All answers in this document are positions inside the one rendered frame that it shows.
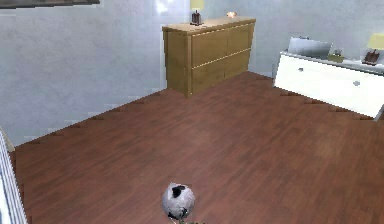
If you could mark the brown lamp with yellow shade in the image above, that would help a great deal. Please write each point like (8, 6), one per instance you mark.
(196, 17)
(371, 56)

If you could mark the dark framed picture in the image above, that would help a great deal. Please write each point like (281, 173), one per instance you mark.
(46, 3)

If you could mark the small green potted plant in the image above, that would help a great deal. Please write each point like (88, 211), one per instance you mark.
(336, 57)

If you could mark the grey laptop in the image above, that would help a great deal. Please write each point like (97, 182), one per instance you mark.
(308, 48)

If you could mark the light wooden chest of drawers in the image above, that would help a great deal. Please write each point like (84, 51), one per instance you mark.
(206, 50)

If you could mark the white ribbed panel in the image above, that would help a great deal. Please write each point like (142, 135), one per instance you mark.
(8, 186)

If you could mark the white chest of drawers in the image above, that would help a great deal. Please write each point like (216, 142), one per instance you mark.
(330, 83)

